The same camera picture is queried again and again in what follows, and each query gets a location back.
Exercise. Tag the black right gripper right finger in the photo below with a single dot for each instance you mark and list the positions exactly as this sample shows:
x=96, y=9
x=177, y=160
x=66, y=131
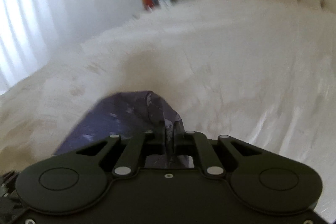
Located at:
x=192, y=154

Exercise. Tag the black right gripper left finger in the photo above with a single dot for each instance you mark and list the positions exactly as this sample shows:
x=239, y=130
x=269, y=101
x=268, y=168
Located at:
x=145, y=149

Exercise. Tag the purple patterned hooded jacket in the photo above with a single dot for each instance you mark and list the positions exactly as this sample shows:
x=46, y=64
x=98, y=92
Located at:
x=125, y=114

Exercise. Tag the white floral bed cover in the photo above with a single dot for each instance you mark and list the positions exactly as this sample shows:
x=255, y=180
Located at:
x=260, y=71

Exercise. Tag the white window curtain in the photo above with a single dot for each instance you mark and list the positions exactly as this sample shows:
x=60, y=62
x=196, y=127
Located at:
x=28, y=38

